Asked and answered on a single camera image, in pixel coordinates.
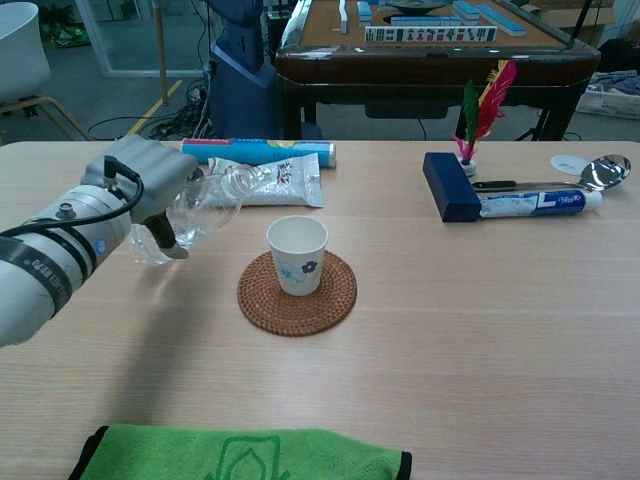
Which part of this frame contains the dark wooden mahjong table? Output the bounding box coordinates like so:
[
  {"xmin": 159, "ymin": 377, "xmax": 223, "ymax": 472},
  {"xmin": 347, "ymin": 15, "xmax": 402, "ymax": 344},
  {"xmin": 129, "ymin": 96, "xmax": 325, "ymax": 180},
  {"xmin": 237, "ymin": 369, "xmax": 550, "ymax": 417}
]
[{"xmin": 274, "ymin": 0, "xmax": 602, "ymax": 142}]

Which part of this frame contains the white snack bag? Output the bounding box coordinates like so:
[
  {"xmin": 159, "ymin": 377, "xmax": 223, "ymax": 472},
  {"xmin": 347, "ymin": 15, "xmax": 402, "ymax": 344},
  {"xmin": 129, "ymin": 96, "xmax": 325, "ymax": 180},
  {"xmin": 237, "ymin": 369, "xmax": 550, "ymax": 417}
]
[{"xmin": 206, "ymin": 152, "xmax": 325, "ymax": 210}]

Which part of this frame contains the white plastic basket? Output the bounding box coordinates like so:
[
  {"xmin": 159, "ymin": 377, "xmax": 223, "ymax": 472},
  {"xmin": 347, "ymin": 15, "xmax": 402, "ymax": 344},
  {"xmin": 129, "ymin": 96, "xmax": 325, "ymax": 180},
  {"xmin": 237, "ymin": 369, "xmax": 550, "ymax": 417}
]
[{"xmin": 574, "ymin": 74, "xmax": 640, "ymax": 120}]

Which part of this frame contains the round woven rattan coaster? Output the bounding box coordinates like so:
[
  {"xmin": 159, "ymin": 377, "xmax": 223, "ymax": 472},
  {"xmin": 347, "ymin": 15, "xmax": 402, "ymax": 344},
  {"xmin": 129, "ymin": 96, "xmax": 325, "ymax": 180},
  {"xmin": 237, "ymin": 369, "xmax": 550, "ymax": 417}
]
[{"xmin": 236, "ymin": 248, "xmax": 359, "ymax": 338}]

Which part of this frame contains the blue cylindrical roll package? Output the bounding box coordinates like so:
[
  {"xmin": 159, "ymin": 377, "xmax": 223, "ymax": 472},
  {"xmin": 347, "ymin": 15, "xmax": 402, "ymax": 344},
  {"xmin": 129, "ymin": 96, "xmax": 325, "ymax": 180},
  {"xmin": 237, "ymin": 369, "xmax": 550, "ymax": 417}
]
[{"xmin": 180, "ymin": 137, "xmax": 337, "ymax": 170}]

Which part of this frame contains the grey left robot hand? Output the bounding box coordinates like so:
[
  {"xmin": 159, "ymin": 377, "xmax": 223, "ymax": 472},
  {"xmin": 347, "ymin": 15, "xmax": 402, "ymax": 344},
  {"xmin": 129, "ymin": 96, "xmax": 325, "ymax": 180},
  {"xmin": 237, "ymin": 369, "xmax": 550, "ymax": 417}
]
[{"xmin": 79, "ymin": 133, "xmax": 199, "ymax": 261}]

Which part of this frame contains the row of face-up mahjong tiles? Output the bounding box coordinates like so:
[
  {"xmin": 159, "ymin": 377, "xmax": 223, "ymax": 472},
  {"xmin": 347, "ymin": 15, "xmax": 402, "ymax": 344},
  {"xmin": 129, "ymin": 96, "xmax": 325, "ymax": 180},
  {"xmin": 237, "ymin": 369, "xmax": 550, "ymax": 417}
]
[{"xmin": 363, "ymin": 25, "xmax": 499, "ymax": 44}]

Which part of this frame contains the black bag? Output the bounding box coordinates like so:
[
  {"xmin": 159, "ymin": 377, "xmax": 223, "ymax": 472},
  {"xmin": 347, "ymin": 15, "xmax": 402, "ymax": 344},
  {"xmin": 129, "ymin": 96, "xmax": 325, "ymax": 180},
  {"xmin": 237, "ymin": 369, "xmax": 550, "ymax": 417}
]
[{"xmin": 597, "ymin": 38, "xmax": 640, "ymax": 76}]

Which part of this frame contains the dark blue rectangular box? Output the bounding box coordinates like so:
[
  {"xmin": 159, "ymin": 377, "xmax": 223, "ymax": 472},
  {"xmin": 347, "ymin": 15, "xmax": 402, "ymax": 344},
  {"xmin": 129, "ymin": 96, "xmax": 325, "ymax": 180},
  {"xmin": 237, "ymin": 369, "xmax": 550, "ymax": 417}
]
[{"xmin": 422, "ymin": 151, "xmax": 483, "ymax": 224}]

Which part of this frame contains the colourful feather shuttlecock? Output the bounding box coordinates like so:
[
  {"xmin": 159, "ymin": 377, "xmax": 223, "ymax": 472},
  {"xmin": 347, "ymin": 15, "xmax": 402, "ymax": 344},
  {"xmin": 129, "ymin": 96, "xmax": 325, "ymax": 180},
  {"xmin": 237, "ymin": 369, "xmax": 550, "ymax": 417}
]
[{"xmin": 452, "ymin": 59, "xmax": 518, "ymax": 180}]

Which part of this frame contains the metal ladle with black handle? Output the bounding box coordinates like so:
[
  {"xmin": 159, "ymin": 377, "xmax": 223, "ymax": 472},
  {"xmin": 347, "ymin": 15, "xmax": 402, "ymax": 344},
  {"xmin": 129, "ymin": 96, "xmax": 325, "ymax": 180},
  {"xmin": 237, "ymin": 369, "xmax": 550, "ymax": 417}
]
[{"xmin": 471, "ymin": 154, "xmax": 633, "ymax": 192}]

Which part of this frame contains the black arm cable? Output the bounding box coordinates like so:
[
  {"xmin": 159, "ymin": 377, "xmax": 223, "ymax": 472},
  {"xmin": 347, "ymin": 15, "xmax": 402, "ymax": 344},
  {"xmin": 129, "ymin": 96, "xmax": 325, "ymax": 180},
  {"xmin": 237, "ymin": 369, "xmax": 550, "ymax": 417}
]
[{"xmin": 0, "ymin": 155, "xmax": 145, "ymax": 239}]

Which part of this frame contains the paper cup with blue flower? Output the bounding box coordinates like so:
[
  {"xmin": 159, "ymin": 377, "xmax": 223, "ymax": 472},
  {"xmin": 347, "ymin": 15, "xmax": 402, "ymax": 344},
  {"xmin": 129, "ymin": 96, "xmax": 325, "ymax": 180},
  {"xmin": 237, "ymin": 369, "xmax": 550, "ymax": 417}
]
[{"xmin": 265, "ymin": 214, "xmax": 330, "ymax": 298}]

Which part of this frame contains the white chair with wooden legs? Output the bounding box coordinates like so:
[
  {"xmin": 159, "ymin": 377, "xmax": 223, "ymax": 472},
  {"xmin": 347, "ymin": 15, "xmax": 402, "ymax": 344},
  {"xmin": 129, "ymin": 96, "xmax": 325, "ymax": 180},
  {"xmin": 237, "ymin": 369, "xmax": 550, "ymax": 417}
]
[{"xmin": 0, "ymin": 1, "xmax": 91, "ymax": 144}]

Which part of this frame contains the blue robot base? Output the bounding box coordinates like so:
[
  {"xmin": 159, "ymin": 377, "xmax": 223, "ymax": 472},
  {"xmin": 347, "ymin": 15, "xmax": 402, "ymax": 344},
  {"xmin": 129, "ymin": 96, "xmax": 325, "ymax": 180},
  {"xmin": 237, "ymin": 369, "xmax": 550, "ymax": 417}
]
[{"xmin": 205, "ymin": 0, "xmax": 277, "ymax": 141}]

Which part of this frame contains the wooden pole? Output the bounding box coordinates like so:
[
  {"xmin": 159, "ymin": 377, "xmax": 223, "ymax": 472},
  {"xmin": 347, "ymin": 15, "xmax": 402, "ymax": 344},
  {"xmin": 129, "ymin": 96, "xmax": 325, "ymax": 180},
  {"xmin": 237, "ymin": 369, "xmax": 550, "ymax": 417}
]
[{"xmin": 152, "ymin": 0, "xmax": 170, "ymax": 106}]

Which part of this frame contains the blue white toothpaste tube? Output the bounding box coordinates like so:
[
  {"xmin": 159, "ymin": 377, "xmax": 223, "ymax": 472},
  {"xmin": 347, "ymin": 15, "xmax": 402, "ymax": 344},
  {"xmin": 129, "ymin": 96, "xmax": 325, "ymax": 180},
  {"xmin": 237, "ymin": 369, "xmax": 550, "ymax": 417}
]
[{"xmin": 478, "ymin": 188, "xmax": 605, "ymax": 220}]

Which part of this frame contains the green cloth with black trim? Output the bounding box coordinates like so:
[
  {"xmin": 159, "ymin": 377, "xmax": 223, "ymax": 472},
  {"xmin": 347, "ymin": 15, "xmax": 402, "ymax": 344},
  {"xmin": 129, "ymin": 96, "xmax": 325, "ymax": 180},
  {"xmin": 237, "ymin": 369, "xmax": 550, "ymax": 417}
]
[{"xmin": 67, "ymin": 424, "xmax": 414, "ymax": 480}]

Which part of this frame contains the white round disc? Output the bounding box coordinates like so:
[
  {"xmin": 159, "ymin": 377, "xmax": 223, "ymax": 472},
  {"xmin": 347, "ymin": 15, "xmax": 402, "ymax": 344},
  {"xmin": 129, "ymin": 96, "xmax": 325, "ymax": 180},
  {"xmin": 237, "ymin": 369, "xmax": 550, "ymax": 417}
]
[{"xmin": 550, "ymin": 153, "xmax": 594, "ymax": 177}]

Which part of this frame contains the clear plastic water bottle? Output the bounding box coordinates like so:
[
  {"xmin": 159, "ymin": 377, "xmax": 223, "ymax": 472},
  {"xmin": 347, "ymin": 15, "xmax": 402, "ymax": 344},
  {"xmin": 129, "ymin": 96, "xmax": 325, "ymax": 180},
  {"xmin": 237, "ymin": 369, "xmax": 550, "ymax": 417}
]
[{"xmin": 128, "ymin": 167, "xmax": 261, "ymax": 266}]

